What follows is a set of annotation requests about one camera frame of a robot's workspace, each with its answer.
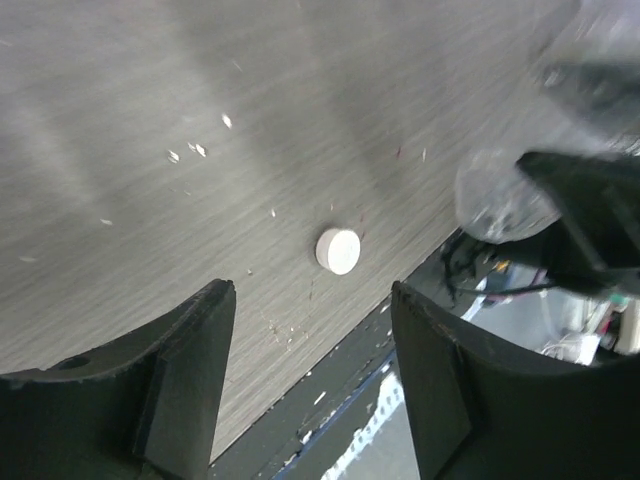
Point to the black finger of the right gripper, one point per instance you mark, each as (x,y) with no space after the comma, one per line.
(595,243)

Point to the clear plastic bottle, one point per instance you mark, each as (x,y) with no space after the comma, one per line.
(579,94)

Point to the white slotted cable duct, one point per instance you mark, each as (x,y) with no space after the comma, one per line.
(390,397)

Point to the white bottle cap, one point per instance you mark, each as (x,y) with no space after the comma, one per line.
(338,250)

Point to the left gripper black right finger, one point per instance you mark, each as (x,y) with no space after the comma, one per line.
(480,407)

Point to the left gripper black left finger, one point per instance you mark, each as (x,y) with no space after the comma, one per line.
(143,406)

